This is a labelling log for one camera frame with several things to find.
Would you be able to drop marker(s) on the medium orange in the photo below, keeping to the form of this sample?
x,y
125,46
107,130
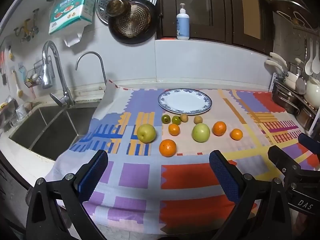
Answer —
x,y
219,128

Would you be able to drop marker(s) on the black frying pan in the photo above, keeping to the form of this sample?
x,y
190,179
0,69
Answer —
x,y
132,22

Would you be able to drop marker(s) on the large orange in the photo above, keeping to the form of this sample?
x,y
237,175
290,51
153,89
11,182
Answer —
x,y
167,148

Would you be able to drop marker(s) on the blue rimmed white plate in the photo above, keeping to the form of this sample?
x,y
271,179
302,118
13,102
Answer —
x,y
185,101

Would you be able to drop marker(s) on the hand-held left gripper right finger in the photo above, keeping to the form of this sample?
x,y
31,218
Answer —
x,y
225,177

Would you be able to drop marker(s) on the clear glass cup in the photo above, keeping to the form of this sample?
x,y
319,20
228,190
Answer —
x,y
21,112

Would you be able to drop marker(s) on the metal ladle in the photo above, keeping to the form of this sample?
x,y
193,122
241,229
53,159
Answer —
x,y
300,85

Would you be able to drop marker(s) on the dark wooden window frame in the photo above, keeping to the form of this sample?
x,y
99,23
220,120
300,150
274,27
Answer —
x,y
228,17

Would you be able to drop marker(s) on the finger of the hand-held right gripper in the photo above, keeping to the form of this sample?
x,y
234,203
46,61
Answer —
x,y
311,143
282,160

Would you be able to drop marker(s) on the teal tissue box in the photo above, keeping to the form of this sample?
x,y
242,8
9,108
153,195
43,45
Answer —
x,y
70,12

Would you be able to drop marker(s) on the green apple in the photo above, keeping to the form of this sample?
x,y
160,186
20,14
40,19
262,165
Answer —
x,y
200,132

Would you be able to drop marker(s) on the large chrome faucet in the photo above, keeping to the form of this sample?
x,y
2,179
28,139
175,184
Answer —
x,y
47,72

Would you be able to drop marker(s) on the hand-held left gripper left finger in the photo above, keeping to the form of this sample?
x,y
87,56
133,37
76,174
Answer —
x,y
92,177

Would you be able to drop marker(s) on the white tissue sheet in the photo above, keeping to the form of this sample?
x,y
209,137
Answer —
x,y
73,36

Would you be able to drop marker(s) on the white spoon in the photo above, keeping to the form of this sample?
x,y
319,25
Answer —
x,y
309,67
316,66

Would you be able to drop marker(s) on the stainless steel sink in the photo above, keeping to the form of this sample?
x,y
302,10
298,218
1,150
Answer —
x,y
50,130

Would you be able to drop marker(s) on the colourful patterned cloth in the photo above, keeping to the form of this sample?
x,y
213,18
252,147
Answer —
x,y
140,177

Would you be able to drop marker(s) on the white pump bottle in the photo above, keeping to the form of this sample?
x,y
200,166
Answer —
x,y
183,25

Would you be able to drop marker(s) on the thin gooseneck faucet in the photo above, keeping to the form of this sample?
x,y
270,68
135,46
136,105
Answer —
x,y
89,52

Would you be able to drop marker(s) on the white teapot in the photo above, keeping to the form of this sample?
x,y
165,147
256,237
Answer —
x,y
313,90

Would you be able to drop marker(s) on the small green fruit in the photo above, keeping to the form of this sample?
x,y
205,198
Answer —
x,y
165,119
176,120

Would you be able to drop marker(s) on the small orange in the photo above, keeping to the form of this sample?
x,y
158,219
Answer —
x,y
236,134
174,129

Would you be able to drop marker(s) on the metal dish rack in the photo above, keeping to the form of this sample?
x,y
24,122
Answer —
x,y
287,100

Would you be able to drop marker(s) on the bicycle shaped wall hook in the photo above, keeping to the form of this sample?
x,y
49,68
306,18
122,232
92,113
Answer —
x,y
26,27

